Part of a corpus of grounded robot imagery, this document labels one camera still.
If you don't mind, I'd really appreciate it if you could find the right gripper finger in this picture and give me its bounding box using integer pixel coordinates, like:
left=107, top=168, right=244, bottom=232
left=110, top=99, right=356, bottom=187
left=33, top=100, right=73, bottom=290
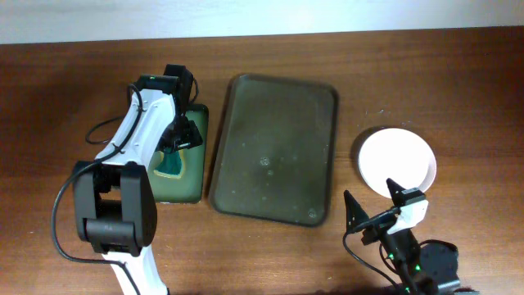
left=386, top=178, right=426, bottom=207
left=343, top=190, right=369, bottom=234

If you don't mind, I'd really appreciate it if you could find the green and yellow sponge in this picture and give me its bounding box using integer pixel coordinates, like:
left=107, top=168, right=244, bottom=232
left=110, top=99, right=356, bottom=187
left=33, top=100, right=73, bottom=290
left=153, top=151, right=186, bottom=179

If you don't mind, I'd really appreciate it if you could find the pinkish white plate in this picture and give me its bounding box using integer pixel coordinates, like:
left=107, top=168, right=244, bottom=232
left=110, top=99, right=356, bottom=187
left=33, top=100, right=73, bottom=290
left=357, top=128, right=437, bottom=198

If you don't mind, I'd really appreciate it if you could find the large dark serving tray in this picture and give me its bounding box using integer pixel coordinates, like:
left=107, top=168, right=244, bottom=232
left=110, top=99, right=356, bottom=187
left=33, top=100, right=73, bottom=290
left=209, top=74, right=339, bottom=227

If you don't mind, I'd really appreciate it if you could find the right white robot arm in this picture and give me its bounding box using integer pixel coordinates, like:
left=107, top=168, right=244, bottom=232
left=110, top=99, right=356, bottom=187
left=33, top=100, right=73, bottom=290
left=342, top=178, right=479, bottom=295

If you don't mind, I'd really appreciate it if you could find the small black water tray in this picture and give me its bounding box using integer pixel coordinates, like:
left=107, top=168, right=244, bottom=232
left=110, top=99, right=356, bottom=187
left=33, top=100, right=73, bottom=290
left=147, top=104, right=209, bottom=203

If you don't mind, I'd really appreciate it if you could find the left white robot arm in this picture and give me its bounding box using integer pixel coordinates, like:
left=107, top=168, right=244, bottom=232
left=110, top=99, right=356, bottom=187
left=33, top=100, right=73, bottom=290
left=72, top=64, right=203, bottom=294

